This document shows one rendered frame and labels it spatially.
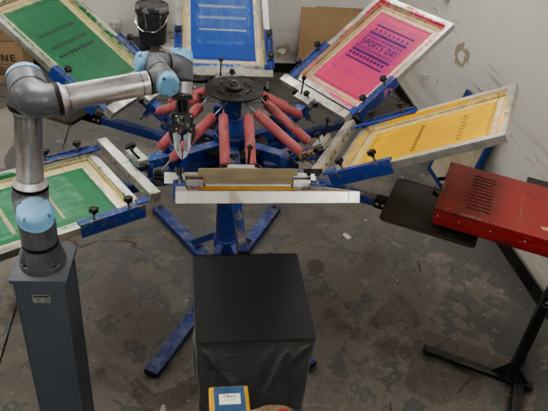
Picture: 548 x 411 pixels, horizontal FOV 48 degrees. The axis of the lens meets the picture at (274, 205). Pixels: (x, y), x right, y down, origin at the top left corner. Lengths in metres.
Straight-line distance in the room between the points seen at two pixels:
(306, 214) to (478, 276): 1.27
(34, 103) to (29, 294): 0.68
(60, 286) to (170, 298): 1.66
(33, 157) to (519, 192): 2.16
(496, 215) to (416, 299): 1.26
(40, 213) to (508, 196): 2.07
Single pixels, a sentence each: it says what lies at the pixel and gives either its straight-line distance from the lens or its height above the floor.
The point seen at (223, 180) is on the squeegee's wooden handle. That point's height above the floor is 1.26.
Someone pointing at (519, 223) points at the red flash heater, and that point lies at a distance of 2.90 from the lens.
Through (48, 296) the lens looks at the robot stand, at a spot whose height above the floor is 1.12.
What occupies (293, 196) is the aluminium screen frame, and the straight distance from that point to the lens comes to 1.93.
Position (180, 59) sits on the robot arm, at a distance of 2.08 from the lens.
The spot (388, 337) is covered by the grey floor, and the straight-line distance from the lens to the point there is 3.72.
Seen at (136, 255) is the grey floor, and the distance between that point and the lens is 4.08.
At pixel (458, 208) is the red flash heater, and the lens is 2.87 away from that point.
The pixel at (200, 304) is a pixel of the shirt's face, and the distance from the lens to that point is 2.38.
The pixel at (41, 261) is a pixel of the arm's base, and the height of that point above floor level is 1.26.
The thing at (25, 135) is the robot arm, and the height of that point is 1.64.
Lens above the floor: 2.62
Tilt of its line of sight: 35 degrees down
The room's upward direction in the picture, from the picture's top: 6 degrees clockwise
